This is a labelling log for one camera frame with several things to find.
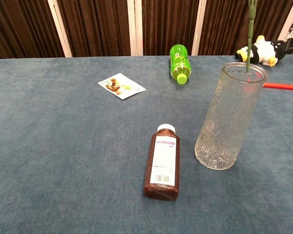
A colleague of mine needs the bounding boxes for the pink artificial flower bouquet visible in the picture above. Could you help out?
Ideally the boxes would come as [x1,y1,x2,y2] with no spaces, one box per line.
[245,0,258,73]

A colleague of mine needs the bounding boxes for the clear textured glass vase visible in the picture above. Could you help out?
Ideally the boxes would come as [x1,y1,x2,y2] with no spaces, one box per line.
[194,61,269,171]

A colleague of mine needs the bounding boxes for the white picture card packet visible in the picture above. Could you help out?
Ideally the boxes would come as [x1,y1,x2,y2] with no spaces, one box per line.
[98,72,147,100]

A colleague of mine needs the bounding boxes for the brown bottle white label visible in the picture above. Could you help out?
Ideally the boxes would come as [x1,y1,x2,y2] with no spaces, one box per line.
[143,123,181,201]

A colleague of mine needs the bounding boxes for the green plastic drink bottle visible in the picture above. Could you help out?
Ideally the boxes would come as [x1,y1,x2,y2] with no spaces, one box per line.
[169,43,192,85]

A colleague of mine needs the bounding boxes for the blue felt table cloth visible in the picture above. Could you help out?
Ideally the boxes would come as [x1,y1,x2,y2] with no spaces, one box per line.
[0,55,293,234]

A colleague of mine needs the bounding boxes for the dark brown curtain panel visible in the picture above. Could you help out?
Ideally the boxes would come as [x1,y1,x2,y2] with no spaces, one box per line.
[141,0,200,56]
[0,0,65,60]
[197,0,293,56]
[56,0,132,58]

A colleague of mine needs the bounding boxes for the black white penguin plush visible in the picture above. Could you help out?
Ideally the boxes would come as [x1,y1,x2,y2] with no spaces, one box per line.
[235,35,288,67]

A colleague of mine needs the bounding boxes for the red stick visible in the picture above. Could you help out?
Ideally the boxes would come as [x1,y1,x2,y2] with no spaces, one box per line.
[263,82,293,92]

